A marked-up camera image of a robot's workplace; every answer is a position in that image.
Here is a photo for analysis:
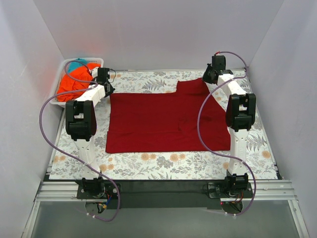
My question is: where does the purple cable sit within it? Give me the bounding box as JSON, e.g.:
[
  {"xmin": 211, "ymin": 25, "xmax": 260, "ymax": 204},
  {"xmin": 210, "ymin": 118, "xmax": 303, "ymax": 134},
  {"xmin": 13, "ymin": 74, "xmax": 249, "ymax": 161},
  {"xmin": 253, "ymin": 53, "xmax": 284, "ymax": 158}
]
[
  {"xmin": 197, "ymin": 51, "xmax": 257, "ymax": 217},
  {"xmin": 39, "ymin": 60, "xmax": 122, "ymax": 222}
]

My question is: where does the aluminium frame rail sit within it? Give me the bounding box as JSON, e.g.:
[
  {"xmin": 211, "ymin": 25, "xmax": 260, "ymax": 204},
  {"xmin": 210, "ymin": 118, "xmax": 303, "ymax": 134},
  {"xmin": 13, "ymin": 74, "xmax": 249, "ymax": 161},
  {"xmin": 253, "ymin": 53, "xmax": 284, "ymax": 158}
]
[{"xmin": 36, "ymin": 179, "xmax": 297, "ymax": 201}]

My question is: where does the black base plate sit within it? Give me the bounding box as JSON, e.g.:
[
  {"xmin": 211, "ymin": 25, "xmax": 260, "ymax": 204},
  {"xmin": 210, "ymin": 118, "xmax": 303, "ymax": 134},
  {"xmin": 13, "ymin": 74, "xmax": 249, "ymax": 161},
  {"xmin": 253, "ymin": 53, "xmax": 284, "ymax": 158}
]
[{"xmin": 76, "ymin": 180, "xmax": 256, "ymax": 210}]

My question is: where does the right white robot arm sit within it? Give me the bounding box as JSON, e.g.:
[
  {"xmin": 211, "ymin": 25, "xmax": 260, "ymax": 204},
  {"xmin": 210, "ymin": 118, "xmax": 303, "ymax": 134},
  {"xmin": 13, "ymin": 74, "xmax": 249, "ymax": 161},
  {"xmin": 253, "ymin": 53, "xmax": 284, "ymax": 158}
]
[{"xmin": 202, "ymin": 51, "xmax": 256, "ymax": 202}]

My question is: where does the white plastic laundry basket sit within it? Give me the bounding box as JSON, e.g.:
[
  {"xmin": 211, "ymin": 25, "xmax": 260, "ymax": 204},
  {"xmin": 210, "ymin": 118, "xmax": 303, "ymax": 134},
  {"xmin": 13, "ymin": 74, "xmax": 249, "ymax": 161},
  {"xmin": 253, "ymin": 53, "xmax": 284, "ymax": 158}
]
[{"xmin": 49, "ymin": 58, "xmax": 104, "ymax": 108}]

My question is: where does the teal t-shirt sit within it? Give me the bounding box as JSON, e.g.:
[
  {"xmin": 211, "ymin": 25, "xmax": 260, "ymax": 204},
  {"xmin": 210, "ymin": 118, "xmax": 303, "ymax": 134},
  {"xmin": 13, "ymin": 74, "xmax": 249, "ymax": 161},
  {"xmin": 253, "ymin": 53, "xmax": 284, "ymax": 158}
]
[{"xmin": 67, "ymin": 58, "xmax": 88, "ymax": 73}]

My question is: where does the dark red t-shirt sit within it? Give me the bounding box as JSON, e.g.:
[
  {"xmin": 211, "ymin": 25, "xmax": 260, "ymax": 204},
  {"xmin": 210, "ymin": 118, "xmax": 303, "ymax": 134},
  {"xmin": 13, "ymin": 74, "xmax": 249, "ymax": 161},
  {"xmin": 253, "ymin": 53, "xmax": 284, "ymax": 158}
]
[{"xmin": 106, "ymin": 78, "xmax": 230, "ymax": 153}]

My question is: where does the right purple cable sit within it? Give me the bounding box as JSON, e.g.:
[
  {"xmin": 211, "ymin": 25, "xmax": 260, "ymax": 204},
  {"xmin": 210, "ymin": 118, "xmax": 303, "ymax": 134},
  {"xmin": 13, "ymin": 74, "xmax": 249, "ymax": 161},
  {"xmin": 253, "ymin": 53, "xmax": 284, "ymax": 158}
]
[{"xmin": 197, "ymin": 51, "xmax": 257, "ymax": 217}]

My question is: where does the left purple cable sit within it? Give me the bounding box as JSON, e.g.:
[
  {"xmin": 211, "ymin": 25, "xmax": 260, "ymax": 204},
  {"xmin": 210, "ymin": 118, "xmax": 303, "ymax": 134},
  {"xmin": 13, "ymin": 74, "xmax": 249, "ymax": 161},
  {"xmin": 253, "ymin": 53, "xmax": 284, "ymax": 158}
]
[{"xmin": 39, "ymin": 60, "xmax": 122, "ymax": 222}]

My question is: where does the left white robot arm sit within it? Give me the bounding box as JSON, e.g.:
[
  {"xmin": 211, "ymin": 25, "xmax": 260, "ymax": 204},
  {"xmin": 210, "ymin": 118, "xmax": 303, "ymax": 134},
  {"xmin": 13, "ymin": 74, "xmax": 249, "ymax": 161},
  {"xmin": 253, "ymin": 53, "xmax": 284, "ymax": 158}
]
[{"xmin": 65, "ymin": 67, "xmax": 114, "ymax": 198}]

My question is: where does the orange t-shirt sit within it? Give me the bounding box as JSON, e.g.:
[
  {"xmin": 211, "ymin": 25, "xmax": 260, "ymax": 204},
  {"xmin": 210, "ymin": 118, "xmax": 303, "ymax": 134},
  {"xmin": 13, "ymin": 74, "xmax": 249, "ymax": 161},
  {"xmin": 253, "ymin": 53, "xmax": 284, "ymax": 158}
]
[{"xmin": 56, "ymin": 63, "xmax": 101, "ymax": 102}]

